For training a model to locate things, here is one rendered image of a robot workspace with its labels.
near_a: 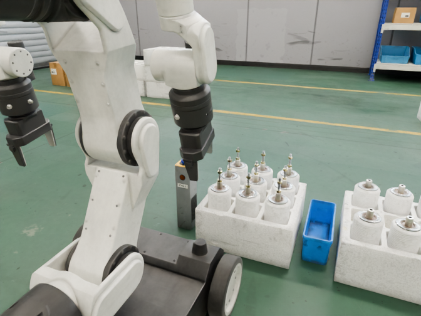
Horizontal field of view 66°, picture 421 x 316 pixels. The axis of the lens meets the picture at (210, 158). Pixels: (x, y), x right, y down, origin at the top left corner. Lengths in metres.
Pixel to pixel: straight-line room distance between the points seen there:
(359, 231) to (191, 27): 0.91
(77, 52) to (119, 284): 0.53
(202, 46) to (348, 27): 5.65
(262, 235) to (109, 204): 0.63
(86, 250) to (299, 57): 5.73
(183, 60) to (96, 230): 0.48
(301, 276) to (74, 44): 1.06
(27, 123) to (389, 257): 1.16
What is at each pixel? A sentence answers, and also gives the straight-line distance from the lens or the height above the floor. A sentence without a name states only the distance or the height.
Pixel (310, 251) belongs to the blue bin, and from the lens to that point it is 1.37.
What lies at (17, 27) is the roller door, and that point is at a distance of 6.65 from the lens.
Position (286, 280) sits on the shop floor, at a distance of 1.30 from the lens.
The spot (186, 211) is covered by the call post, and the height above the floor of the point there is 0.10.
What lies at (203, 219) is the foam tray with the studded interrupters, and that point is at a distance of 1.33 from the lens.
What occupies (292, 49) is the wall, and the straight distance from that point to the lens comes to 6.31.
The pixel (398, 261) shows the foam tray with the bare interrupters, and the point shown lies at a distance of 1.27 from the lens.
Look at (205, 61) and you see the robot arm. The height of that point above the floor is 0.81.
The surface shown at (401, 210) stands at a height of 0.19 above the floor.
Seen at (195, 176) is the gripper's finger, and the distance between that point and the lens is 0.75.
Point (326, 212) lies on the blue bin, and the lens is 1.59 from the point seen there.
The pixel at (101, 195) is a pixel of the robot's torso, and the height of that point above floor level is 0.47.
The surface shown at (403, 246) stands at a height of 0.20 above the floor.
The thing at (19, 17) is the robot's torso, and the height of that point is 0.89.
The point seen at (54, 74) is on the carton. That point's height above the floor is 0.15.
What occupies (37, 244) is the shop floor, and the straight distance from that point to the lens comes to 1.61.
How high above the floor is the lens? 0.89
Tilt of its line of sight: 24 degrees down
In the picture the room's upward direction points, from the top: straight up
